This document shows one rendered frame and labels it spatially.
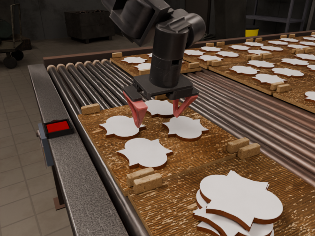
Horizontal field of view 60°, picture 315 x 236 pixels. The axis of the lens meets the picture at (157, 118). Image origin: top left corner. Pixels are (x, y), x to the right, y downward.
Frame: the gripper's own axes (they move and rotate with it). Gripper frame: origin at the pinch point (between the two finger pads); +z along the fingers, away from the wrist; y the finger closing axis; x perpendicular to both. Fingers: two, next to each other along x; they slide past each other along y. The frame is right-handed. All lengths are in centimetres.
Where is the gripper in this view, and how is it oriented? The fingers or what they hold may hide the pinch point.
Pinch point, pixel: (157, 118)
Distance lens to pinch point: 57.7
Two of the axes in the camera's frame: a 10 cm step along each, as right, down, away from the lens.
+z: -1.3, 7.9, 6.0
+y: 8.5, -2.2, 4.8
